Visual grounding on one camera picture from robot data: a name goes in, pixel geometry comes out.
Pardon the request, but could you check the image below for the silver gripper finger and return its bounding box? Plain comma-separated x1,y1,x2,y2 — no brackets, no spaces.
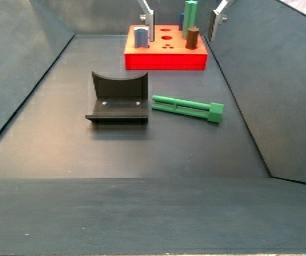
208,0,229,41
137,0,154,33

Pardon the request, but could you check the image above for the green three prong object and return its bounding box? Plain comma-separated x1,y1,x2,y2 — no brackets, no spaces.
152,95,224,123

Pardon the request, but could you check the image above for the red peg board block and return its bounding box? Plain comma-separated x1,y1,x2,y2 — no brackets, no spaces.
124,25,208,70

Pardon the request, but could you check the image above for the black curved fixture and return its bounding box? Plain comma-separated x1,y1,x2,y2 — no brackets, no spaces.
85,73,149,123

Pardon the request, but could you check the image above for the green star peg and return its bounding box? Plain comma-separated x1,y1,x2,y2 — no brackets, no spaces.
182,0,198,38

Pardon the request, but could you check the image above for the dark blue peg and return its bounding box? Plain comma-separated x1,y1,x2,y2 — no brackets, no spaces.
178,12,184,31

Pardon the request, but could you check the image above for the brown cylinder peg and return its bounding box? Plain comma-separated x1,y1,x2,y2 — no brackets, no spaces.
185,26,198,50

